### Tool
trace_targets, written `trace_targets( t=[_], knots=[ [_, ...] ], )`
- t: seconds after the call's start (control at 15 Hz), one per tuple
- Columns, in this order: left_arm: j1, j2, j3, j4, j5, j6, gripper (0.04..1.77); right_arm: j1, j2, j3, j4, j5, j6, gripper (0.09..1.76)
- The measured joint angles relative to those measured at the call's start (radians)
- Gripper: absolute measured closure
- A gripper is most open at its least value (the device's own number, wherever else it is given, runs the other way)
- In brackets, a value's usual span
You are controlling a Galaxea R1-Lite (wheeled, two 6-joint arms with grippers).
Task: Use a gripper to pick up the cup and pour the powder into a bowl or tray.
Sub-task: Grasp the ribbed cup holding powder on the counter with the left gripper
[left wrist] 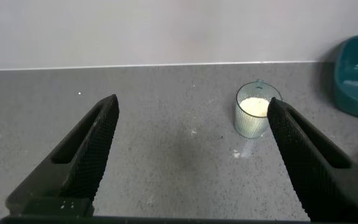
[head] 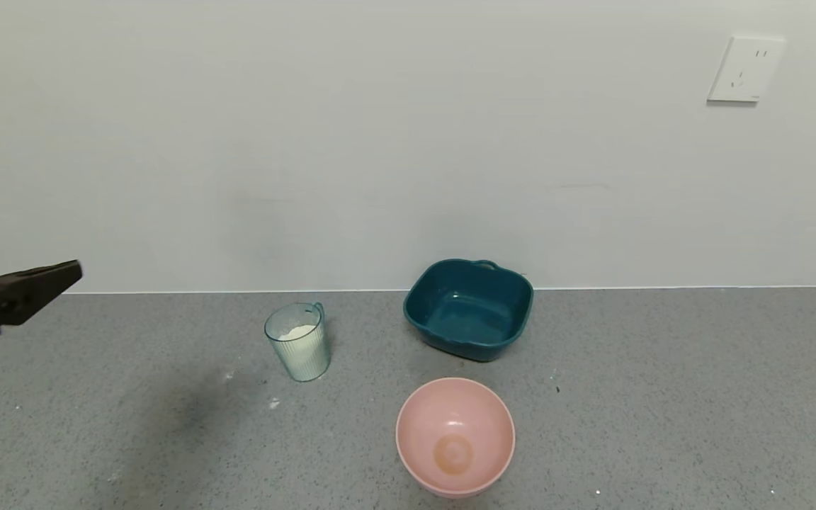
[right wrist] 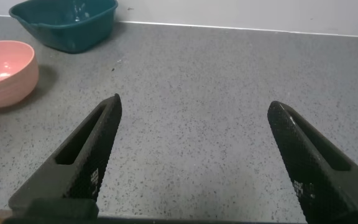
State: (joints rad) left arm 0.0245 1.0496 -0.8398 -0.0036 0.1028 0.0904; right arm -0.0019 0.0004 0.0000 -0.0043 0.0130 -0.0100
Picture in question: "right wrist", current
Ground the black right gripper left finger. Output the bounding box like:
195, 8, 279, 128
7, 93, 123, 211

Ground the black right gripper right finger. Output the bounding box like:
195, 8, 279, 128
267, 100, 358, 224

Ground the pink bowl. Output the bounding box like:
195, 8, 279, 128
0, 40, 40, 110

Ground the teal plastic basin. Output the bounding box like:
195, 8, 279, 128
8, 0, 119, 54

